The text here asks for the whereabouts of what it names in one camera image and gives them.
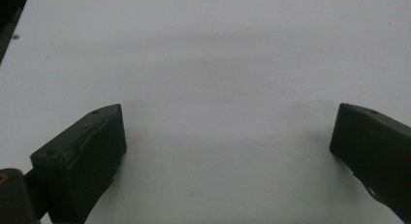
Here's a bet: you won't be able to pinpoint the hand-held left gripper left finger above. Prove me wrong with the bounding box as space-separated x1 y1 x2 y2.
23 103 128 224

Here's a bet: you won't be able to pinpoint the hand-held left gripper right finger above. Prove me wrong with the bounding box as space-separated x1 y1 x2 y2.
329 102 411 224

